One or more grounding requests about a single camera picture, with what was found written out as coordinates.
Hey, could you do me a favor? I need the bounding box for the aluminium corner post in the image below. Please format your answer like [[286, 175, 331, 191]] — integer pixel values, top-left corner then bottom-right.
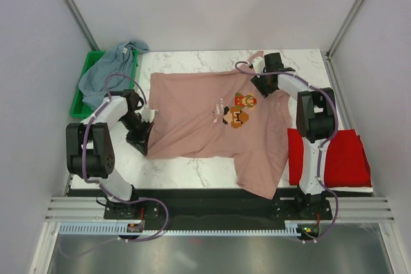
[[324, 0, 366, 60], [63, 0, 100, 51]]

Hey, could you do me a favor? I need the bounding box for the folded red t shirt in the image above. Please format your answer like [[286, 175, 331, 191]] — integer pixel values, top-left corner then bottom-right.
[[288, 128, 372, 187]]

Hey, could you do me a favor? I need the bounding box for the folded white t shirt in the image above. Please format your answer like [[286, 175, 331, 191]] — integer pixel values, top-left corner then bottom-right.
[[329, 187, 374, 194]]

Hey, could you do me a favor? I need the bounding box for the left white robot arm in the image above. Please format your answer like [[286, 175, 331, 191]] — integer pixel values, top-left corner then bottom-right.
[[66, 89, 157, 219]]

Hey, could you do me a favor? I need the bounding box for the right white cable duct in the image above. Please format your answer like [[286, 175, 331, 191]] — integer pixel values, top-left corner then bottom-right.
[[160, 220, 301, 237]]

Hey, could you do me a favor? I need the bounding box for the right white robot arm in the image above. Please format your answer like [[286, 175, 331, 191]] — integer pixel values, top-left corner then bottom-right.
[[247, 53, 338, 220]]

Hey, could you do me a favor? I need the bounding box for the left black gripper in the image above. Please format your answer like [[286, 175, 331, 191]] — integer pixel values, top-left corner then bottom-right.
[[119, 112, 154, 156]]

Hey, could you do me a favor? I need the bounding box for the pink t shirt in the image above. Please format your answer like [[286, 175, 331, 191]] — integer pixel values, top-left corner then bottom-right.
[[148, 66, 292, 199]]

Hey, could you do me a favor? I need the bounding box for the grey-blue t shirt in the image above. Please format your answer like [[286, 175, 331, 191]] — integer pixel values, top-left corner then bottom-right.
[[78, 40, 149, 111]]

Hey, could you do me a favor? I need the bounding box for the green plastic bin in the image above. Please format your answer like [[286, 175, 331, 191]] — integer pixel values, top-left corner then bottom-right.
[[70, 49, 139, 119]]

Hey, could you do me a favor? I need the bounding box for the right aluminium corner post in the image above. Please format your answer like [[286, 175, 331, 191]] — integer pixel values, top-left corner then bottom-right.
[[324, 0, 366, 60]]

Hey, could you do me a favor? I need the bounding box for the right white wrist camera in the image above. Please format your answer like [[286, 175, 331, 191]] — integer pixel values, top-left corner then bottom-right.
[[249, 56, 265, 74]]

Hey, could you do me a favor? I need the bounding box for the left aluminium corner post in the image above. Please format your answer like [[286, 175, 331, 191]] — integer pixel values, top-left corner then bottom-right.
[[63, 0, 100, 51]]

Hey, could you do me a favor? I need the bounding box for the left white cable duct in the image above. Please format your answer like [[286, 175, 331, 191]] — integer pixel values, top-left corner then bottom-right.
[[59, 222, 144, 235]]

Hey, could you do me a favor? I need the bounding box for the white cable duct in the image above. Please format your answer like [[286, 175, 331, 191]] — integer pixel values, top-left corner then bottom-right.
[[59, 222, 144, 235], [160, 220, 301, 237]]

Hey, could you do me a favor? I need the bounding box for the aluminium rail frame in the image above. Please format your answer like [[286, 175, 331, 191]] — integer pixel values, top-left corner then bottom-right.
[[30, 190, 394, 273]]

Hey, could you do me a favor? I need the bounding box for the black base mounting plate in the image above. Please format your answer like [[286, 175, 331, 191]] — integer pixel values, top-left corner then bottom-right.
[[102, 187, 331, 233]]

